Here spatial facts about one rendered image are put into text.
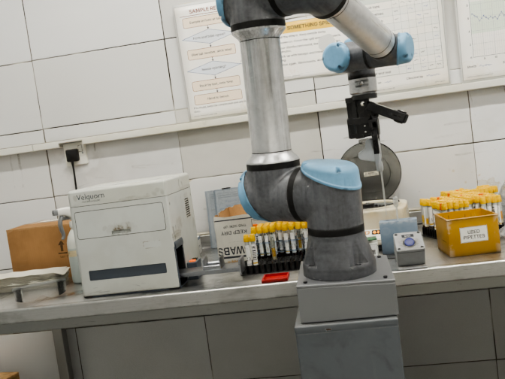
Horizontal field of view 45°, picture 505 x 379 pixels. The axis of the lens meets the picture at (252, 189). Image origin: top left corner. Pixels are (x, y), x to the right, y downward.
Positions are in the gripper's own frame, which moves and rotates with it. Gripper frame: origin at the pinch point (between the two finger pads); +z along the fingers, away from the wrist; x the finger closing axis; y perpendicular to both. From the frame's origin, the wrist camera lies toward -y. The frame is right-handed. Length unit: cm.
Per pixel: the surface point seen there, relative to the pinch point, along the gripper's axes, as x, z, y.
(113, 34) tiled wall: -37, -57, 93
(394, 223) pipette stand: 1.9, 16.0, -2.2
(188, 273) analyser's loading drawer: 20, 21, 52
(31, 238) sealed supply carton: -4, 11, 118
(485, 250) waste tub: 5.9, 24.3, -24.3
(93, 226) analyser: 25, 6, 76
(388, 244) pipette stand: 1.9, 21.4, 0.2
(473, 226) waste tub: 6.5, 17.9, -21.9
